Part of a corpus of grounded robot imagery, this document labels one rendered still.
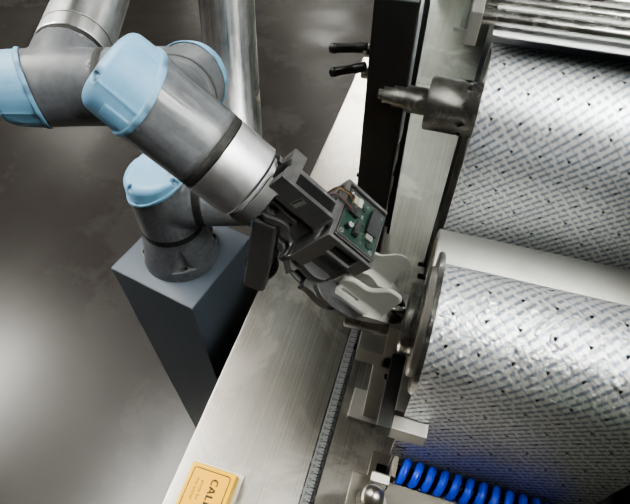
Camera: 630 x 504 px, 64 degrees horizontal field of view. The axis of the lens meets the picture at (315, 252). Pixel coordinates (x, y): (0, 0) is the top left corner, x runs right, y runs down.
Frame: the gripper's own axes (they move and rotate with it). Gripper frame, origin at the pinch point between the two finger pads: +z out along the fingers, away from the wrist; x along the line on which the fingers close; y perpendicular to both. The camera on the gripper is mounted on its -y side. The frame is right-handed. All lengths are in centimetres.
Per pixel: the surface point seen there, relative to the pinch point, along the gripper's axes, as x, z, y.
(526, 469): -7.7, 22.9, 2.1
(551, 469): -7.7, 23.0, 5.0
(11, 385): 10, -16, -174
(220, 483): -15.7, 6.4, -35.1
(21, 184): 98, -63, -214
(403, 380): -3.5, 8.1, -4.2
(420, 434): -9.1, 10.3, -2.3
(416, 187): 55, 21, -26
